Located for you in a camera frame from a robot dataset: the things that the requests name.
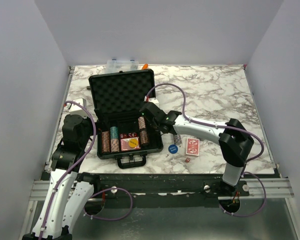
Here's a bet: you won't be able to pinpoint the black poker set case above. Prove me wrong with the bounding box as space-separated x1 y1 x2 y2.
88 69 164 169

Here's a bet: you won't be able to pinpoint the red playing card deck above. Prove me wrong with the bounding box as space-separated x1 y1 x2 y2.
185 137 200 156

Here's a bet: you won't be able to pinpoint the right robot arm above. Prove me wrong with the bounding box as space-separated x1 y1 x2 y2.
139 102 254 196

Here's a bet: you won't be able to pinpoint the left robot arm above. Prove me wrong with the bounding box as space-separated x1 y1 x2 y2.
22 107 101 240

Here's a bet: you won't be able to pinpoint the orange chip stack left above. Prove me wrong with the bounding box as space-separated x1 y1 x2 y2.
101 131 111 154

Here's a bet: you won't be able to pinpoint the green chip stack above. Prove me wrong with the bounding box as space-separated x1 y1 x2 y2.
110 126 119 140

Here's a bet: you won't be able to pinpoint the orange chip stack lower middle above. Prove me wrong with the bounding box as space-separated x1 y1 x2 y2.
110 138 120 153

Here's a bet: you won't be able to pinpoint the orange chip stack upper right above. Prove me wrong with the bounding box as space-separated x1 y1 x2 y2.
138 116 146 131

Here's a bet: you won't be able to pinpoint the red dice in case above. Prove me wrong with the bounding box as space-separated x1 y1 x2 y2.
120 132 138 139

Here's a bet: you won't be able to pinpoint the blue small blind button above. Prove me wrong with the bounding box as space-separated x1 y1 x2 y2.
168 144 179 154

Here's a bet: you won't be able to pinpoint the red card deck in case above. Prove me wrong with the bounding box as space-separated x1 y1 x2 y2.
120 137 140 152

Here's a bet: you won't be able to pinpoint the yellow big blind button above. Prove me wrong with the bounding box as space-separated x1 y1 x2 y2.
128 137 139 149

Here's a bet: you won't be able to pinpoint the clear plastic box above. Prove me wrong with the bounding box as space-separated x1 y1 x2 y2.
104 59 139 74

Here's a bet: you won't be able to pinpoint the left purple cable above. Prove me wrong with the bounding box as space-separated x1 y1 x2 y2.
38 100 135 240

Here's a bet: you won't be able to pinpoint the purple cable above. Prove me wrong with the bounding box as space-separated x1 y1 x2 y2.
145 83 268 218
38 100 135 240

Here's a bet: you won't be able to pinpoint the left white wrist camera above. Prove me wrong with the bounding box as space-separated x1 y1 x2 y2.
63 98 88 119

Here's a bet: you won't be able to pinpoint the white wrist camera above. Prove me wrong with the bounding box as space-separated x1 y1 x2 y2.
63 98 88 119
144 96 160 108

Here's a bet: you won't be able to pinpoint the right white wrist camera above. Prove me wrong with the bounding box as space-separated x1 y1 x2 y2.
144 96 160 108

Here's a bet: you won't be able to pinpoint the orange tool handle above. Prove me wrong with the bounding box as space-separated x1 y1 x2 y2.
142 63 149 70

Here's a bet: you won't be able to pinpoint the black mounting rail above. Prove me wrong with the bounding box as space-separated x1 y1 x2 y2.
39 172 251 208

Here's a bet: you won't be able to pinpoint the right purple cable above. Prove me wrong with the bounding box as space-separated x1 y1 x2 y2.
145 83 268 218

